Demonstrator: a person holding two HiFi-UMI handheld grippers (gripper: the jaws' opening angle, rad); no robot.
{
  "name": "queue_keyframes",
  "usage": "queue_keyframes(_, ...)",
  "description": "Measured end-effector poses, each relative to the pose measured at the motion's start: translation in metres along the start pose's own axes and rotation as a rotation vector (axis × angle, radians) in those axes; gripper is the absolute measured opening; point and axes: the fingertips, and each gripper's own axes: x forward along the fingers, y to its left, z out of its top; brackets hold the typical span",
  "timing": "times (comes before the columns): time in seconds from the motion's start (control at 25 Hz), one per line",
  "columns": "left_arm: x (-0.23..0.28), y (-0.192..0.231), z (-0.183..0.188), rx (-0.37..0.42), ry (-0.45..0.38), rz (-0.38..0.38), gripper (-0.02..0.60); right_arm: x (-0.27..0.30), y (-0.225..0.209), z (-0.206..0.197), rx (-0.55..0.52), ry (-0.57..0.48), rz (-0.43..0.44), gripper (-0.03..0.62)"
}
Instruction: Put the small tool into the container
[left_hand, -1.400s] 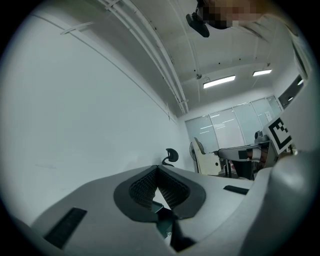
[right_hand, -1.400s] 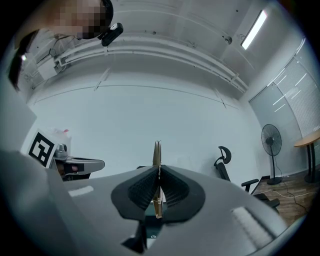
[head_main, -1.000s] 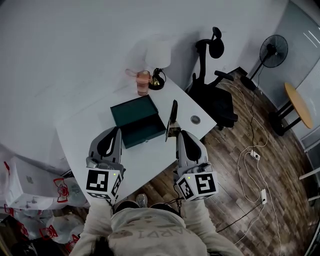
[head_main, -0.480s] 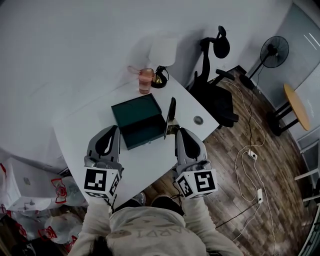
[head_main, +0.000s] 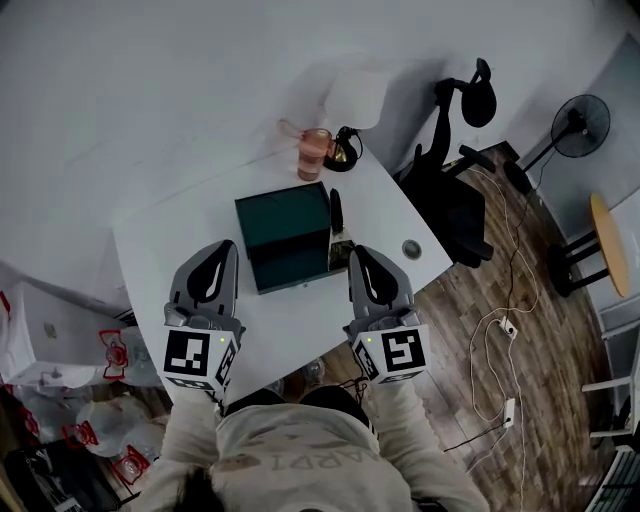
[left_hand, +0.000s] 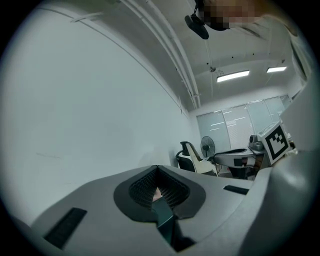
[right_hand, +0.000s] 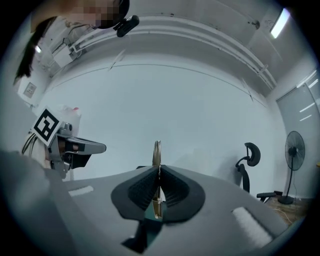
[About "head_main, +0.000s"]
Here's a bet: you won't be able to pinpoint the black cable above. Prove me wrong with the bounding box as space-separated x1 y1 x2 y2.
443 422 506 454
503 148 552 322

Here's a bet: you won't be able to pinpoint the white cardboard box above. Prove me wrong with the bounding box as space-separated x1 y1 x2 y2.
0 278 137 387

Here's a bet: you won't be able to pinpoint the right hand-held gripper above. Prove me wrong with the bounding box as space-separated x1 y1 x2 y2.
341 244 433 387

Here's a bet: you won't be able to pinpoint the person's grey shoe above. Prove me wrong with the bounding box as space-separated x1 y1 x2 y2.
298 358 327 387

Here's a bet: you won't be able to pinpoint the pink translucent cup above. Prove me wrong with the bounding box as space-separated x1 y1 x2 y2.
277 117 336 182

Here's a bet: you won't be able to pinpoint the white metal rack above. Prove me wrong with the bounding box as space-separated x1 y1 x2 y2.
581 298 640 512

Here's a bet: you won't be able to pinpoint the white cable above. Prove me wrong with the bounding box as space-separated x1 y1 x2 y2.
468 312 512 427
465 337 527 512
467 167 542 327

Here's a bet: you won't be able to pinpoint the person's right forearm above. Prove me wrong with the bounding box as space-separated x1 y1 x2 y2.
367 379 491 512

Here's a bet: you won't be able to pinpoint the black office chair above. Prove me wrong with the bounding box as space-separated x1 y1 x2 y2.
392 57 499 270

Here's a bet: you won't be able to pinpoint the round wooden side table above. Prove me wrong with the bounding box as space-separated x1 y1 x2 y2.
546 192 632 300

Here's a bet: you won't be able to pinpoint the person's beige sweatshirt torso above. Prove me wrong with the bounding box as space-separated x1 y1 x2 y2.
207 402 416 512

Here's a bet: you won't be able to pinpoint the black standing fan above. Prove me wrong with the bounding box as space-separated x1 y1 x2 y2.
502 93 612 197

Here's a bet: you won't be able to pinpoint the dark green box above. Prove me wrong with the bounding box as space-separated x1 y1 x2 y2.
234 181 352 296

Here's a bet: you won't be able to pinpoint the person's left forearm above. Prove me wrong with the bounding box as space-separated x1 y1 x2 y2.
130 387 232 512

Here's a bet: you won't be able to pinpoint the pile of red-labelled plastic bags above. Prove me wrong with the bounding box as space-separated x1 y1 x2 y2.
0 289 172 487

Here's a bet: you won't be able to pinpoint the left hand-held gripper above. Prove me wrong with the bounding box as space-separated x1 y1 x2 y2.
162 239 247 394

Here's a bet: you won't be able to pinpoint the person's black trousers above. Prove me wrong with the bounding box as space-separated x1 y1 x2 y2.
223 383 370 427

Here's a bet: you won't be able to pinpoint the black and silver binder clip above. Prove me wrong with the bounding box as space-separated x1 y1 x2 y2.
327 188 357 274

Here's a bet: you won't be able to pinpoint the white shade desk lamp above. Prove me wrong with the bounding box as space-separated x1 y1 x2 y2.
321 67 392 175

